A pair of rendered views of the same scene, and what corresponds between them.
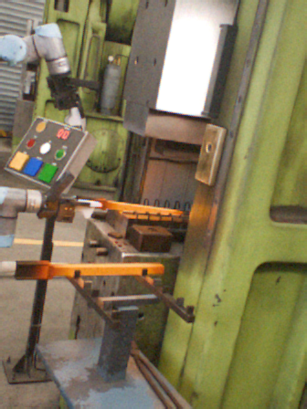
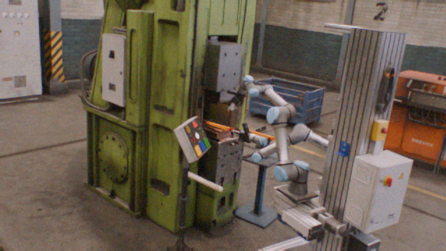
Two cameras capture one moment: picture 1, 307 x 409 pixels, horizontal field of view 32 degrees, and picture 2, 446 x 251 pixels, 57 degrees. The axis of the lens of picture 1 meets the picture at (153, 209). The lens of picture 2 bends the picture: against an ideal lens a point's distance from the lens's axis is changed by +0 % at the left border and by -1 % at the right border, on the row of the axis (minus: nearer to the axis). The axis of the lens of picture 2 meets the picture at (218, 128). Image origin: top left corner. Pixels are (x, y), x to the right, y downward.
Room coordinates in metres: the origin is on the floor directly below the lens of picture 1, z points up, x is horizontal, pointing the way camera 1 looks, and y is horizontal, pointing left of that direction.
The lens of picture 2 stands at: (3.28, 3.39, 2.14)
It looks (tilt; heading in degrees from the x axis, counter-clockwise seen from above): 18 degrees down; 247
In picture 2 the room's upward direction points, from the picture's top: 5 degrees clockwise
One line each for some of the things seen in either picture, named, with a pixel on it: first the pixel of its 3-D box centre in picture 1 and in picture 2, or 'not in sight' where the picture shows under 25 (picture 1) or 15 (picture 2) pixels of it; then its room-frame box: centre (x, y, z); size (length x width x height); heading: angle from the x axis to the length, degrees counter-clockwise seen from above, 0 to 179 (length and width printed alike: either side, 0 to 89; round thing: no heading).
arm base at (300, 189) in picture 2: not in sight; (298, 185); (1.59, 1.07, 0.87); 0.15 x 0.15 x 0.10
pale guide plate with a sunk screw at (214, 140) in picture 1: (210, 154); not in sight; (1.58, -0.14, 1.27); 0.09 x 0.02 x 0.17; 27
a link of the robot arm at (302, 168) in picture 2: not in sight; (300, 170); (1.60, 1.07, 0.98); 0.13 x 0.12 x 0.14; 6
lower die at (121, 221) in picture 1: (168, 222); (207, 127); (1.90, -0.07, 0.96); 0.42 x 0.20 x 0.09; 117
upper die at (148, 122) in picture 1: (188, 126); (210, 90); (1.90, -0.07, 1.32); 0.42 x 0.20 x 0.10; 117
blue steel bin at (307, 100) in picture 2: not in sight; (286, 101); (-0.89, -3.15, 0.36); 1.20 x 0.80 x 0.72; 121
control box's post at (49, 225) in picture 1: (43, 267); (184, 196); (2.27, 0.44, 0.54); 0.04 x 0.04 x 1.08; 27
